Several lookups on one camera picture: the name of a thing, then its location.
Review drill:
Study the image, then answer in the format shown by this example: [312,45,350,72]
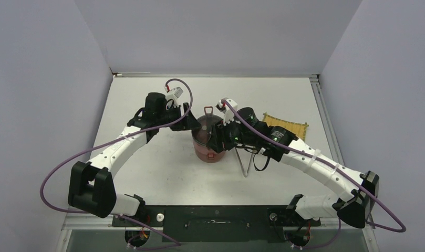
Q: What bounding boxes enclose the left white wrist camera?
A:
[165,87,183,110]

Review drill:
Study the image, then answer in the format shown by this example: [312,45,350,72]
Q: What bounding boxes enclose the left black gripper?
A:
[157,103,200,132]

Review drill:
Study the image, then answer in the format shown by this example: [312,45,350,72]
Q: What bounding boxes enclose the purple cable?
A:
[222,99,407,233]
[39,78,194,214]

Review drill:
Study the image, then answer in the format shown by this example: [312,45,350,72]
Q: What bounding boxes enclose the aluminium rail frame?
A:
[60,72,377,252]

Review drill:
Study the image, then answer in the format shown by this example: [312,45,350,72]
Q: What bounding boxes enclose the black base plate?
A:
[111,205,321,244]

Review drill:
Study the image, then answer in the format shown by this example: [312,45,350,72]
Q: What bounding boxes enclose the steel tongs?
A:
[234,149,255,178]

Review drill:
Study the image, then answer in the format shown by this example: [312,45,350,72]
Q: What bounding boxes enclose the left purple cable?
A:
[39,78,194,214]

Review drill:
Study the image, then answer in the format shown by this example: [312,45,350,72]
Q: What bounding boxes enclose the bamboo mat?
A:
[263,113,309,141]

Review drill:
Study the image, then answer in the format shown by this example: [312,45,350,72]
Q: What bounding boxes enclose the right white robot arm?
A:
[206,106,379,228]

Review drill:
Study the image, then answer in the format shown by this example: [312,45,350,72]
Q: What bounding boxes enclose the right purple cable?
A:
[222,99,407,233]

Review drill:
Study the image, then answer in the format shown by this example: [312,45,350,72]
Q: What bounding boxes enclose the glass lid with red clip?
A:
[191,106,222,146]

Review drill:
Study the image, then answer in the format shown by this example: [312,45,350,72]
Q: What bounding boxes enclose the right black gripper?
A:
[208,113,257,152]

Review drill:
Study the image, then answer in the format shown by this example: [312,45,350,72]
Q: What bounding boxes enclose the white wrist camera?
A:
[165,87,183,110]
[216,98,238,126]

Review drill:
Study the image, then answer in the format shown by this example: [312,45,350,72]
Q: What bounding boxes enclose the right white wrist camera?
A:
[216,98,238,126]

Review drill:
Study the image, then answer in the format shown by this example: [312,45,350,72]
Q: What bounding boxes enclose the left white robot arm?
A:
[68,92,201,226]

